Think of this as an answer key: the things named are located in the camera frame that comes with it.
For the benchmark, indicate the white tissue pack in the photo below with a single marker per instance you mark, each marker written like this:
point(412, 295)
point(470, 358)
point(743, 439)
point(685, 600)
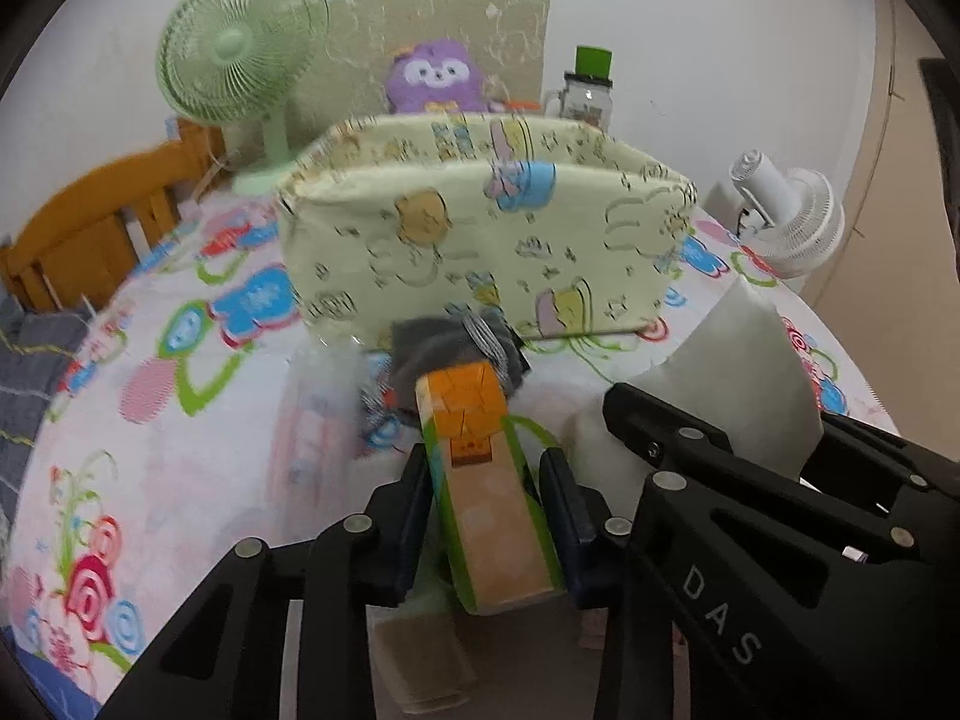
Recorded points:
point(739, 372)

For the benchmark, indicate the glass jar green lid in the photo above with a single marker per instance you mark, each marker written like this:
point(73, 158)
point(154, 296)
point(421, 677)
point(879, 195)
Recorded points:
point(586, 95)

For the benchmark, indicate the green desk fan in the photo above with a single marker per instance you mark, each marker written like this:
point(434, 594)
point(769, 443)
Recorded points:
point(226, 62)

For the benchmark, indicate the beige door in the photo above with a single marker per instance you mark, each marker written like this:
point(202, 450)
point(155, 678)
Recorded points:
point(891, 293)

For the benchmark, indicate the grey knitted gloves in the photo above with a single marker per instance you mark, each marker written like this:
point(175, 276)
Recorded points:
point(429, 344)

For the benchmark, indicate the cotton swab container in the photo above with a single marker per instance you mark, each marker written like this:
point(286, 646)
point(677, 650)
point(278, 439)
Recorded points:
point(515, 106)

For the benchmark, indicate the green tissue pack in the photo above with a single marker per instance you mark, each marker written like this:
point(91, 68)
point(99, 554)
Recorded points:
point(493, 525)

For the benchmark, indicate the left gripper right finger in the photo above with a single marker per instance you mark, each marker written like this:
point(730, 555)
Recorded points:
point(571, 528)

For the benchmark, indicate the yellow cartoon storage box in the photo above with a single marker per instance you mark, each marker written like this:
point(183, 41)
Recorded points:
point(557, 227)

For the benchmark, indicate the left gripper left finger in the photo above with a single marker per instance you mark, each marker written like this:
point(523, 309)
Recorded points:
point(413, 496)

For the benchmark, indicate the purple plush toy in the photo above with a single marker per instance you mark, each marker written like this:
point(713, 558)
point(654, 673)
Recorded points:
point(437, 75)

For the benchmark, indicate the white and brown roll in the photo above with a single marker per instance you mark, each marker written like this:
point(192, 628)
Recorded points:
point(421, 662)

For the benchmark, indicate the white standing fan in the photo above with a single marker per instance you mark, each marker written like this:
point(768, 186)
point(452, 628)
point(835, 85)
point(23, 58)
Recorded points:
point(790, 218)

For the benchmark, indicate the wooden bed headboard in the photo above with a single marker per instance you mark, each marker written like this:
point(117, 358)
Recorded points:
point(77, 247)

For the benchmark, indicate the grey plaid pillow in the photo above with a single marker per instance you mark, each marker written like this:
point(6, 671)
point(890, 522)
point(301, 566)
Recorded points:
point(35, 352)

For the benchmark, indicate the floral tablecloth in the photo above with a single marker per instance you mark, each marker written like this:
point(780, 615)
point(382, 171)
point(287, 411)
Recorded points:
point(167, 436)

